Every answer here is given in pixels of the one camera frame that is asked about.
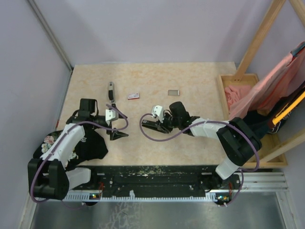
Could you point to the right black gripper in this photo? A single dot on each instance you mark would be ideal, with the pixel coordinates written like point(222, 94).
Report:
point(161, 126)

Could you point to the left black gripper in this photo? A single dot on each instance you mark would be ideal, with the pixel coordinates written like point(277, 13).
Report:
point(116, 134)

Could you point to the black silver stapler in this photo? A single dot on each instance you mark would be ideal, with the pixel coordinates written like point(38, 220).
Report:
point(111, 92)

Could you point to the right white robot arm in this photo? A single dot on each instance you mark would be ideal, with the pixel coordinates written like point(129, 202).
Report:
point(239, 142)

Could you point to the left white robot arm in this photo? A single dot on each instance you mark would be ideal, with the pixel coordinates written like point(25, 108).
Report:
point(54, 170)

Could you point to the red staple box sleeve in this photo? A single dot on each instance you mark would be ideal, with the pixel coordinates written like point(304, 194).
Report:
point(133, 96)

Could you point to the black floral t-shirt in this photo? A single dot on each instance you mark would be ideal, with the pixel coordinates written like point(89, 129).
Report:
point(91, 146)

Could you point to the grey staple box tray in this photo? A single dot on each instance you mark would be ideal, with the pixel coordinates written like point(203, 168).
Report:
point(173, 92)

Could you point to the dark navy garment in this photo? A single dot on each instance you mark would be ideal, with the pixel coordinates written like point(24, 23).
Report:
point(276, 118)

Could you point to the wooden tray box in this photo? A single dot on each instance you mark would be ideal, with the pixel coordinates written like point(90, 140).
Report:
point(269, 142)

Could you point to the pink cloth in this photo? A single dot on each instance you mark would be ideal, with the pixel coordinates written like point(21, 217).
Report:
point(282, 80)

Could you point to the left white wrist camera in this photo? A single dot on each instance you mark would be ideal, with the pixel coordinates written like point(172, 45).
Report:
point(111, 115)

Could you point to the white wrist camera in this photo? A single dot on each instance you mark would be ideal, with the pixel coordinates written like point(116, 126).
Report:
point(157, 112)
point(111, 115)

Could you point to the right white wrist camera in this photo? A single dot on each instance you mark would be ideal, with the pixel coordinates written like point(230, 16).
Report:
point(157, 112)

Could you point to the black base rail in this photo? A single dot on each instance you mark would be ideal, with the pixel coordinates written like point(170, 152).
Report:
point(157, 181)

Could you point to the wooden rack frame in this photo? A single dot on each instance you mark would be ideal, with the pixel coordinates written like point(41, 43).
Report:
point(264, 28)

